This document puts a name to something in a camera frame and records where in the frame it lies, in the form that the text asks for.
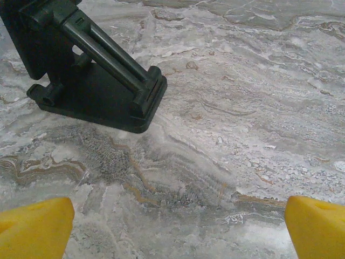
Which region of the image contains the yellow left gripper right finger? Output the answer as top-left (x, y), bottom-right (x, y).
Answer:
top-left (285, 195), bottom-right (345, 259)

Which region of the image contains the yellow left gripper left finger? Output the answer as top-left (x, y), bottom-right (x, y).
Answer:
top-left (0, 196), bottom-right (75, 259)

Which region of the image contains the black phone stand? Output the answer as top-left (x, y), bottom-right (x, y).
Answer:
top-left (0, 0), bottom-right (168, 134)

